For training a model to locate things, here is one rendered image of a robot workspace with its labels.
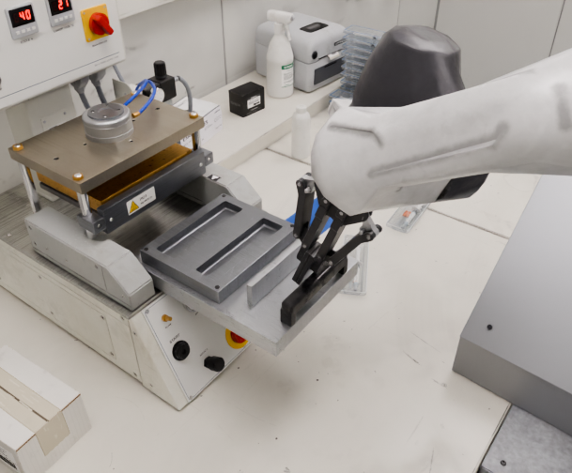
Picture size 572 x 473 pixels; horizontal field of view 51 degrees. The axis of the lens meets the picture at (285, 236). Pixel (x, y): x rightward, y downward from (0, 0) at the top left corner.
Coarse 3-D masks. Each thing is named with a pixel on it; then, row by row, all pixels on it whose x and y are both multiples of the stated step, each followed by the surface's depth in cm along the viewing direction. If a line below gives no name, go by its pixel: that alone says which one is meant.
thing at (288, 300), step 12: (324, 264) 90; (336, 264) 91; (312, 276) 88; (324, 276) 89; (300, 288) 86; (312, 288) 87; (288, 300) 84; (300, 300) 85; (288, 312) 84; (288, 324) 85
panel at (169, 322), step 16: (160, 304) 97; (176, 304) 99; (160, 320) 97; (176, 320) 99; (192, 320) 102; (208, 320) 104; (160, 336) 97; (176, 336) 99; (192, 336) 102; (208, 336) 104; (224, 336) 107; (192, 352) 102; (208, 352) 104; (224, 352) 107; (240, 352) 110; (176, 368) 99; (192, 368) 102; (224, 368) 107; (192, 384) 102; (208, 384) 104
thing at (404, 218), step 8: (400, 208) 143; (408, 208) 143; (416, 208) 143; (424, 208) 143; (392, 216) 140; (400, 216) 140; (408, 216) 140; (416, 216) 140; (392, 224) 138; (400, 224) 138; (408, 224) 138
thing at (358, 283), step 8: (344, 240) 133; (360, 248) 131; (352, 256) 129; (360, 256) 129; (360, 264) 127; (360, 272) 125; (352, 280) 123; (360, 280) 123; (344, 288) 121; (352, 288) 121; (360, 288) 121
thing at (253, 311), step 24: (144, 264) 96; (288, 264) 93; (168, 288) 94; (240, 288) 92; (264, 288) 90; (288, 288) 92; (336, 288) 94; (216, 312) 89; (240, 312) 88; (264, 312) 88; (312, 312) 90; (240, 336) 88; (264, 336) 84; (288, 336) 86
